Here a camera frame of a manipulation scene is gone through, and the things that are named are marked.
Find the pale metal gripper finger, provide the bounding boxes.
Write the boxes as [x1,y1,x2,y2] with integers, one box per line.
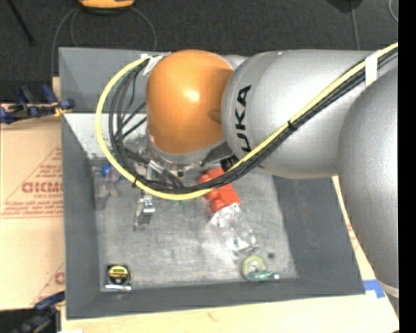
[132,196,146,232]
[142,198,157,230]

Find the clear plastic bottle blue cap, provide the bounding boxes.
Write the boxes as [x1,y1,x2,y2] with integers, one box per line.
[92,163,123,210]

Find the grey metal bin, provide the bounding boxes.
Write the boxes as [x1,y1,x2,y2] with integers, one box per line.
[57,46,366,321]

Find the yellow and black tape measure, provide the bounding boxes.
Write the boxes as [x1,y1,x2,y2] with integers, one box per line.
[104,264,132,291]

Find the brown cardboard board red print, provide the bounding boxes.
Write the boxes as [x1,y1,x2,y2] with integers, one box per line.
[0,115,66,312]

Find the green and white round thing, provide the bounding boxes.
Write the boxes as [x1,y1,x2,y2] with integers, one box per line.
[241,255,281,282]

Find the black cylinder on white bracket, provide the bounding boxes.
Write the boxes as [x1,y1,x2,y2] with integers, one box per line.
[220,155,239,171]

